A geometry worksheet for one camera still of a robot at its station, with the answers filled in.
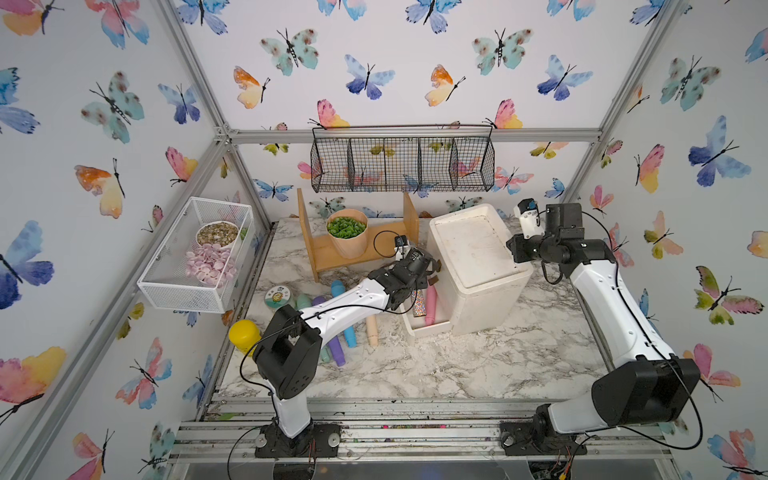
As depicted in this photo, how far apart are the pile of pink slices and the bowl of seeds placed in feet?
0.13

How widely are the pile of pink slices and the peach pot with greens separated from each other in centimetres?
33

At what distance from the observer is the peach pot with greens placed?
3.05 feet

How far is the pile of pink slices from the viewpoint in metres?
0.64

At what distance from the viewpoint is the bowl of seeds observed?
2.31 ft

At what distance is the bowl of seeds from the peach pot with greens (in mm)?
285
